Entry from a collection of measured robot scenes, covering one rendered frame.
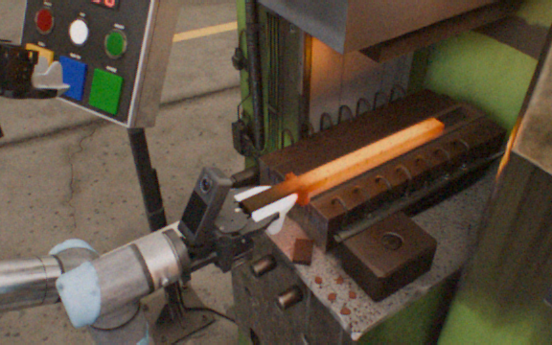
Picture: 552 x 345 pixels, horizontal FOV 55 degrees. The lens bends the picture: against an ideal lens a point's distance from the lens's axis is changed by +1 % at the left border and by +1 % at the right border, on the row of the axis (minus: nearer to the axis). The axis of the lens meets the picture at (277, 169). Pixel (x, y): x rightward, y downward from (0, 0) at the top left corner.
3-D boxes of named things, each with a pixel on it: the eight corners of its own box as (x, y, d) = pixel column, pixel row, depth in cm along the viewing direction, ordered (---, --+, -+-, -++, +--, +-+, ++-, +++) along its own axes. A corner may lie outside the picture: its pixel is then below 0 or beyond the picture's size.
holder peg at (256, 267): (257, 282, 88) (256, 271, 86) (248, 271, 89) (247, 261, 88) (277, 270, 90) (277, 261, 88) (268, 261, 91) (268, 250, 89)
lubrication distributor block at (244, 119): (244, 170, 129) (242, 125, 120) (232, 156, 133) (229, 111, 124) (257, 164, 131) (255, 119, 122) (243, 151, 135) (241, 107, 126)
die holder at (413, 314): (333, 466, 102) (355, 338, 73) (234, 323, 126) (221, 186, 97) (517, 326, 126) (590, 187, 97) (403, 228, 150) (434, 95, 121)
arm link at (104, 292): (63, 304, 74) (47, 264, 69) (137, 269, 79) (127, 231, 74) (80, 346, 69) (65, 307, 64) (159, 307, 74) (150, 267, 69)
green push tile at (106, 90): (115, 115, 104) (121, 78, 102) (87, 104, 107) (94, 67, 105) (121, 115, 105) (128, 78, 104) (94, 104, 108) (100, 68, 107)
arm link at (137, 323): (126, 303, 88) (113, 260, 81) (161, 350, 81) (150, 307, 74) (80, 331, 84) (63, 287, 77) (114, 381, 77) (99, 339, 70)
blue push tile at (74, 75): (78, 100, 108) (85, 64, 106) (53, 90, 111) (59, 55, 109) (85, 101, 109) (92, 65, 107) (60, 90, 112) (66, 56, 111)
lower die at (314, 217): (325, 253, 85) (328, 216, 79) (259, 184, 98) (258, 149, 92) (495, 161, 103) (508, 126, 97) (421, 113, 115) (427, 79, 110)
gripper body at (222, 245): (233, 228, 86) (165, 260, 81) (230, 190, 81) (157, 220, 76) (258, 258, 82) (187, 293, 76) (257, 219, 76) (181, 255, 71)
